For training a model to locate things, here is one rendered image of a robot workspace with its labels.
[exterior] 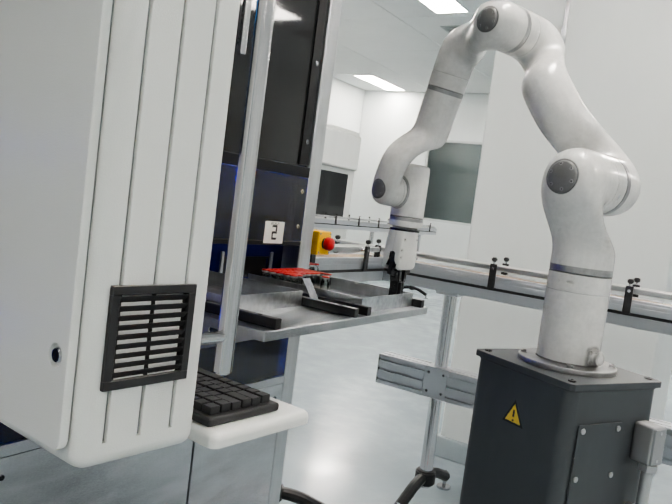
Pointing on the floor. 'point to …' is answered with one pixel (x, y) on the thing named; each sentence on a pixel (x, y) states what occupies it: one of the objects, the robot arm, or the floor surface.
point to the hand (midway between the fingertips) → (396, 289)
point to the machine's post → (293, 257)
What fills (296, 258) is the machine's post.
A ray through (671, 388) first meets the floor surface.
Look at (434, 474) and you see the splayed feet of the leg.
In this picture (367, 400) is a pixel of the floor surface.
